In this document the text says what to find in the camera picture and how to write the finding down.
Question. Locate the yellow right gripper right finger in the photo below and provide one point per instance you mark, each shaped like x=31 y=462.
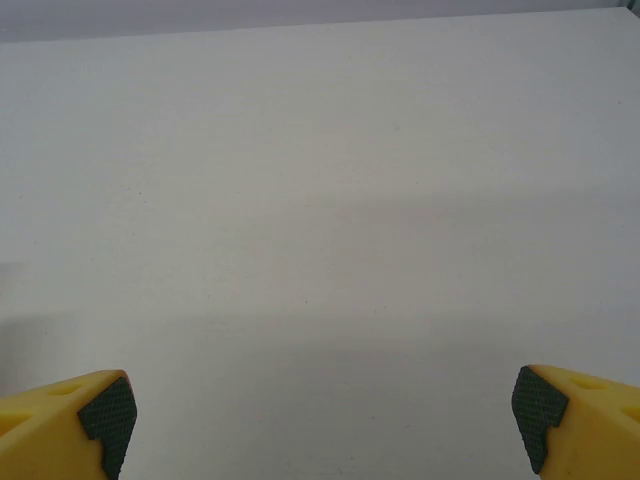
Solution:
x=595 y=435

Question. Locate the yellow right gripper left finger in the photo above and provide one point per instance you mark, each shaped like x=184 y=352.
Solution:
x=45 y=440

